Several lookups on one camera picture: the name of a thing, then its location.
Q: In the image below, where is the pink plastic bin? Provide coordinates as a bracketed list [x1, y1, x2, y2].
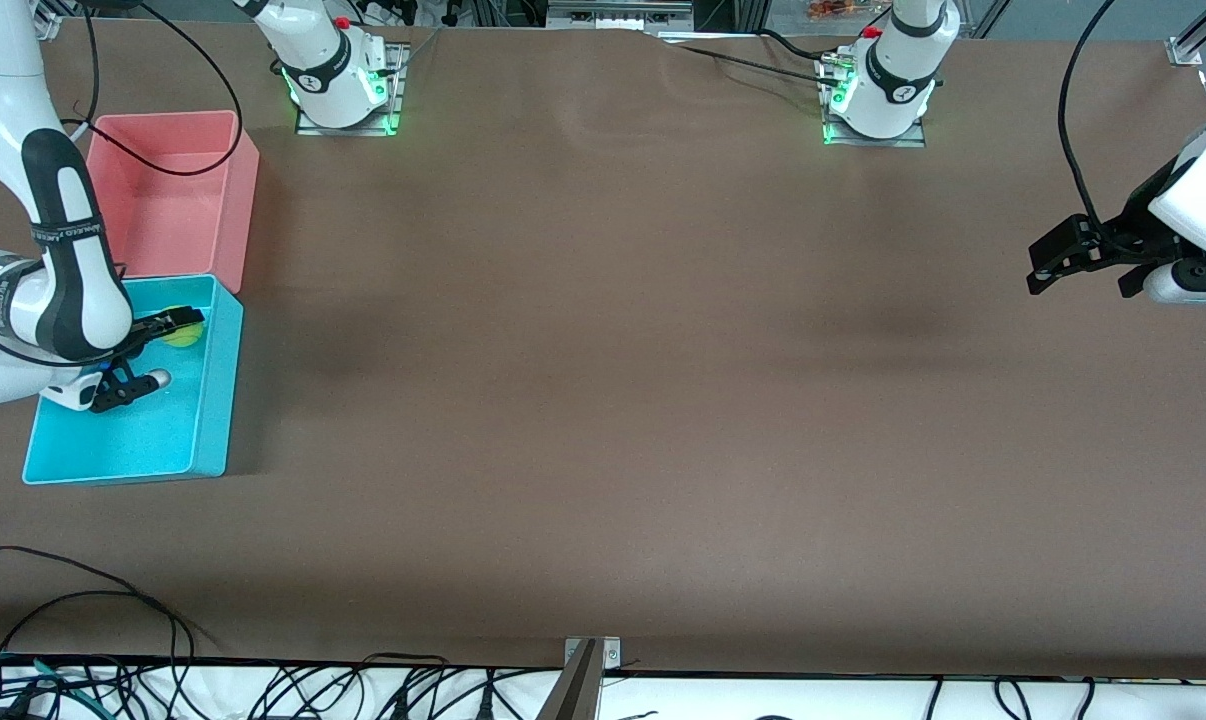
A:
[85, 110, 261, 295]

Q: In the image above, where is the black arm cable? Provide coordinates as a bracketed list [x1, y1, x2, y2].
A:
[1057, 0, 1120, 237]
[63, 0, 245, 179]

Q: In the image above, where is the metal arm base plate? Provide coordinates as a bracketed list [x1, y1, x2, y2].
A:
[295, 42, 406, 137]
[819, 55, 929, 149]

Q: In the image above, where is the thin black cable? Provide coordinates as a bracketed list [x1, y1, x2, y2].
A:
[0, 545, 199, 666]
[0, 589, 180, 667]

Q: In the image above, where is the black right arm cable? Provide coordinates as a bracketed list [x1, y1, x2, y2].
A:
[63, 0, 245, 179]

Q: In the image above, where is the aluminium frame rail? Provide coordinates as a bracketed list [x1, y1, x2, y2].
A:
[546, 0, 694, 31]

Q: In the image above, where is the dark camera stand pole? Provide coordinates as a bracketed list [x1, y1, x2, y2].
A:
[535, 640, 604, 720]

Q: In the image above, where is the blue plastic bin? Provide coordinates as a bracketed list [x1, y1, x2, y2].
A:
[21, 273, 246, 487]

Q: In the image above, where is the small metal bracket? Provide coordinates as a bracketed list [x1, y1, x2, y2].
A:
[565, 637, 622, 669]

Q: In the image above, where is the black base power cable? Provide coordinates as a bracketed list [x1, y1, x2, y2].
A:
[663, 28, 844, 87]

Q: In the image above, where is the aluminium corner profile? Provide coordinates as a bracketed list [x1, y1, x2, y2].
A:
[1168, 0, 1206, 69]

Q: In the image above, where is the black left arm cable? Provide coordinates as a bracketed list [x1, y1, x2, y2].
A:
[1057, 0, 1120, 237]

